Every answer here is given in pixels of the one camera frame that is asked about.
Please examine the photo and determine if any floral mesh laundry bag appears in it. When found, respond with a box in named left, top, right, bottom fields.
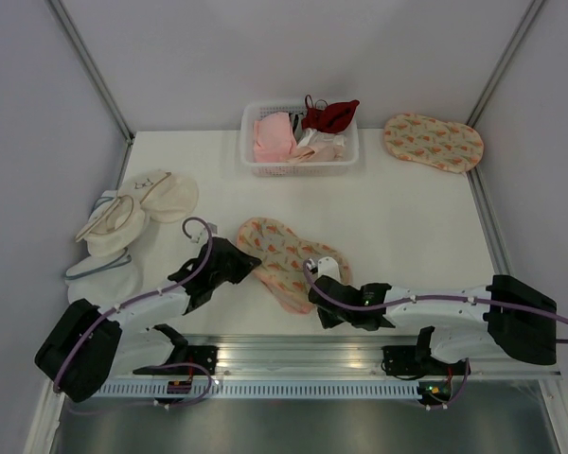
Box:
left=383, top=113, right=485, bottom=174
left=236, top=218, right=352, bottom=315

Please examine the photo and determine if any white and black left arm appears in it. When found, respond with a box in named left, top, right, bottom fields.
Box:
left=34, top=236, right=261, bottom=403

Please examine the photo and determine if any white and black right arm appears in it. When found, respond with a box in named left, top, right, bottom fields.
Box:
left=308, top=274, right=557, bottom=374

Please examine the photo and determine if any cream laundry bag tan trim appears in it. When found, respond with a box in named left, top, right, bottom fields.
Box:
left=75, top=195, right=149, bottom=257

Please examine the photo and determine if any white laundry bag blue trim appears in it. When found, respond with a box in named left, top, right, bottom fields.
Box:
left=63, top=190, right=140, bottom=306

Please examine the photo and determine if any pink bra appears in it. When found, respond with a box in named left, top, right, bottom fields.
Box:
left=253, top=112, right=296, bottom=164

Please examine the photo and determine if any beige bra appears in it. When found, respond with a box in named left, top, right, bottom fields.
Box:
left=286, top=143, right=346, bottom=164

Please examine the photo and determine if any white bra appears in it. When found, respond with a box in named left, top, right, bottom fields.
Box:
left=297, top=128, right=346, bottom=148

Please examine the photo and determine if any dark red bra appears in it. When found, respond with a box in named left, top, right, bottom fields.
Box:
left=301, top=95, right=360, bottom=134

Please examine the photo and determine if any white plastic basket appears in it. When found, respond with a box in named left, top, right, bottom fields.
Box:
left=238, top=98, right=360, bottom=177

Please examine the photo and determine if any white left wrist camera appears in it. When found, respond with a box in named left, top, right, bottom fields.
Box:
left=186, top=222, right=218, bottom=244

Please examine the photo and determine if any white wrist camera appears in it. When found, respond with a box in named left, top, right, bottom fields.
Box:
left=186, top=222, right=218, bottom=244
left=309, top=256, right=342, bottom=282

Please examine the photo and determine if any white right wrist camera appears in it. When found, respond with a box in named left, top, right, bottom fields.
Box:
left=309, top=256, right=342, bottom=282

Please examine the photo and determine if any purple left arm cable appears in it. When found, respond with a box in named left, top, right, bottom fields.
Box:
left=51, top=217, right=214, bottom=394

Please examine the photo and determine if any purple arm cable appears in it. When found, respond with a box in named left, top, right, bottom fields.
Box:
left=51, top=217, right=214, bottom=394
left=302, top=258, right=568, bottom=345

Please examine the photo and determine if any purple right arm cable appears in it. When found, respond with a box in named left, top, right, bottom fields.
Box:
left=302, top=258, right=568, bottom=345

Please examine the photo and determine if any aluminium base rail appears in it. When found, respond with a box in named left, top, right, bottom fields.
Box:
left=113, top=334, right=562, bottom=379

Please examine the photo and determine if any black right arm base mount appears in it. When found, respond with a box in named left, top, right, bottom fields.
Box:
left=381, top=345, right=465, bottom=380

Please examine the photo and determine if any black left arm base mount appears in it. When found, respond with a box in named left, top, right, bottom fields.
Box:
left=133, top=345, right=219, bottom=375

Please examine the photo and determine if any white slotted cable duct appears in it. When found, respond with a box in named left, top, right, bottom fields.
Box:
left=95, top=378, right=420, bottom=400

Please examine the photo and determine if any left aluminium frame post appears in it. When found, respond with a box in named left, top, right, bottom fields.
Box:
left=45, top=0, right=134, bottom=144

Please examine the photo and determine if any aluminium frame post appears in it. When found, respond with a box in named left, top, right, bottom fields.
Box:
left=45, top=0, right=134, bottom=144
left=466, top=0, right=548, bottom=128

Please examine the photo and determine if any right aluminium frame post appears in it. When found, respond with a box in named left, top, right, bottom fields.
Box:
left=466, top=0, right=548, bottom=128

